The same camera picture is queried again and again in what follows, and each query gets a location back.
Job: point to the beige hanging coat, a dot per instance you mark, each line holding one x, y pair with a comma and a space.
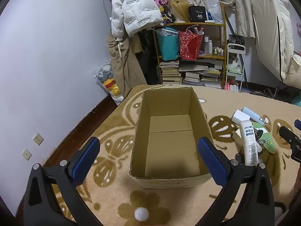
122, 68

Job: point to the black box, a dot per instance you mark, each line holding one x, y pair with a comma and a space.
197, 14

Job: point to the clear plastic bag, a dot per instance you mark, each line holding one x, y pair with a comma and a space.
214, 2

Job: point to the brown cardboard box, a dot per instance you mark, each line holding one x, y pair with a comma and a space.
171, 146

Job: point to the dark printed cloth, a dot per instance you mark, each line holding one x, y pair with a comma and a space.
162, 4

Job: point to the person's right hand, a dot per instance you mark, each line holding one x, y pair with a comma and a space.
298, 181

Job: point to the clear bag of plush toys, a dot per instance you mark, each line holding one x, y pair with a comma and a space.
110, 84

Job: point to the pile of books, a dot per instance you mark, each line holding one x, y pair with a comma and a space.
169, 73

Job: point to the row of cosmetic bottles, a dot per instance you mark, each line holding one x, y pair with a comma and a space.
206, 46

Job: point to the white puffer jacket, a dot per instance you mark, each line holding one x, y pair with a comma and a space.
131, 9

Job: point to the black hanging garment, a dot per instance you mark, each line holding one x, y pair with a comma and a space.
148, 58

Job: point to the pack of white cylinders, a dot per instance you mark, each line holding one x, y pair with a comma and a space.
231, 87

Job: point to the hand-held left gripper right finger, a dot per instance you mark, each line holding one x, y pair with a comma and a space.
212, 162

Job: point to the beige patterned carpet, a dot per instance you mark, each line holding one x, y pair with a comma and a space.
117, 113

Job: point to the black metal stand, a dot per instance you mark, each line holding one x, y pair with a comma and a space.
272, 90

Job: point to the green oval board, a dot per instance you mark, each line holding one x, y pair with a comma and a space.
269, 143

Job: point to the blonde wig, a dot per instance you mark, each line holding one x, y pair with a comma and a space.
180, 9

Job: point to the white tube with blue label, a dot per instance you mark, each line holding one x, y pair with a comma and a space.
249, 146

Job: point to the white wall socket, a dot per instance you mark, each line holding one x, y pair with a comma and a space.
26, 154
38, 139

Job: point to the cream patterned curtain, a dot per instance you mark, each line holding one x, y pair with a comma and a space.
244, 9

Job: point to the wooden shelf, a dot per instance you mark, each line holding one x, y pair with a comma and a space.
195, 24

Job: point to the pale green soft item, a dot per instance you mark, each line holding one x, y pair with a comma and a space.
234, 69

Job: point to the teal round object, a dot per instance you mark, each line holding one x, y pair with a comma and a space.
297, 101

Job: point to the white trolley cart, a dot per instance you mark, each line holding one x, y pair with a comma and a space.
235, 46

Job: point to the white folded quilt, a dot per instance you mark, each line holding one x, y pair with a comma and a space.
265, 28

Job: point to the bunch of keys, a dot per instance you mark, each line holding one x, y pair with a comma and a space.
259, 133

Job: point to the teal bag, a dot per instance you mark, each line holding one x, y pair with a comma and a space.
168, 47

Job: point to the person's dark clothing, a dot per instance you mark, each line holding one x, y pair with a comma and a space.
292, 214

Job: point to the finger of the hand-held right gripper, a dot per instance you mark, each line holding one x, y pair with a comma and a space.
298, 124
289, 134

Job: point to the white charger plug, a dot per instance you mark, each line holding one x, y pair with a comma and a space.
239, 116

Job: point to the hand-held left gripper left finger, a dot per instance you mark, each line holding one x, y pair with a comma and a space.
85, 162

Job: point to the red gift bag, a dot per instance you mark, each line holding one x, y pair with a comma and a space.
189, 46

